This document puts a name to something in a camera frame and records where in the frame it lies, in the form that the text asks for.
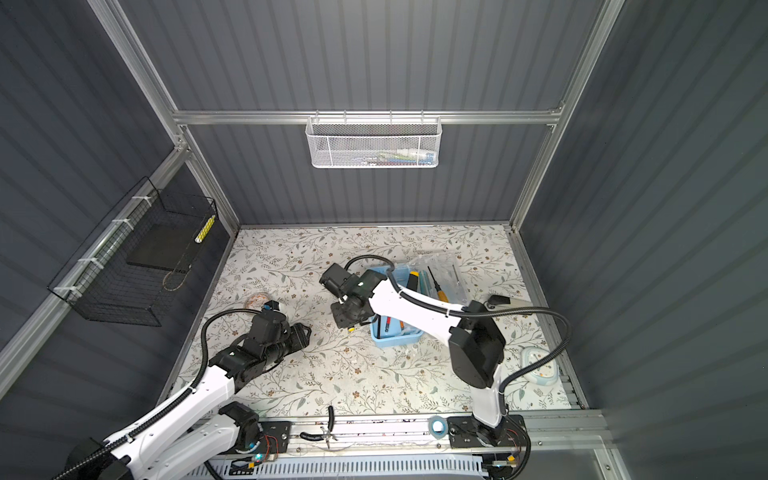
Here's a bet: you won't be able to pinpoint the blue plastic tool box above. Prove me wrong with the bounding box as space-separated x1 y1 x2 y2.
368 256 463 346

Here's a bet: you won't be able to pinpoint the clear handle screwdriver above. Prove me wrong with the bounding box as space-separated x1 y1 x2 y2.
451 264 467 301

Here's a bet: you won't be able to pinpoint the yellow black utility knife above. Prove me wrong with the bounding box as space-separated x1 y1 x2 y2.
406 271 420 292

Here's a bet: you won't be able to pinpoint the yellow handle screwdriver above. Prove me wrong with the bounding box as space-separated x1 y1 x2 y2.
427 266 449 303

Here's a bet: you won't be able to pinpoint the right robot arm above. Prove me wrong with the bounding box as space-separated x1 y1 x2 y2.
320 264 506 428

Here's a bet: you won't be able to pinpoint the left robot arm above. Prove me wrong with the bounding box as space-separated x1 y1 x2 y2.
58 303 312 479

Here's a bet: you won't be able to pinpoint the black pliers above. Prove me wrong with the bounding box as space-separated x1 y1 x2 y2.
299 405 336 451

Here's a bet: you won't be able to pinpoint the grey black stapler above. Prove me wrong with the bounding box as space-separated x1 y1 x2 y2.
484 294 533 311

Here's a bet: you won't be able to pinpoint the blue tape roll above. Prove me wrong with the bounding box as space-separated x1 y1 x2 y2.
427 415 449 439

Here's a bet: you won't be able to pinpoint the black pad in basket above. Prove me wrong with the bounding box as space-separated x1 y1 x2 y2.
126 224 202 273

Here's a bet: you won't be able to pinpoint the clear tape roll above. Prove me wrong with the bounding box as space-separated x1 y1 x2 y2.
519 345 560 386

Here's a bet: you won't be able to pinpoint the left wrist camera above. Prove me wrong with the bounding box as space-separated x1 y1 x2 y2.
261 300 280 312

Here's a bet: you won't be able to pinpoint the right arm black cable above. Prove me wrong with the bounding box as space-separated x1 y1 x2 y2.
344 254 572 415

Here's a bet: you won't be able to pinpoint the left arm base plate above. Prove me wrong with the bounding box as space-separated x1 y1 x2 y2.
222 421 292 455

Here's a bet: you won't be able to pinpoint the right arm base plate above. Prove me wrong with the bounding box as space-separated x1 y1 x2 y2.
447 415 531 449

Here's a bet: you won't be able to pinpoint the white wire mesh basket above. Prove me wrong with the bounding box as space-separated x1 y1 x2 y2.
305 118 443 169

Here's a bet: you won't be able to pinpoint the black wire basket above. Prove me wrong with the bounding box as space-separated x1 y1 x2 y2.
48 179 218 327

